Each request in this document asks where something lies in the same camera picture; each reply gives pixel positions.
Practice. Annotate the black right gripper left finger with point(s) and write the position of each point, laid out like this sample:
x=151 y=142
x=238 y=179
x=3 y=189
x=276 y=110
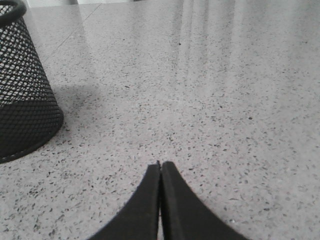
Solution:
x=139 y=218

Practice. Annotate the black mesh pen bucket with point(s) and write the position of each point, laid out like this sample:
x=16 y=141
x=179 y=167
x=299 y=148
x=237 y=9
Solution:
x=29 y=113

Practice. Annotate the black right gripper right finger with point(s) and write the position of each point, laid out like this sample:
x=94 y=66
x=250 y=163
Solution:
x=184 y=216

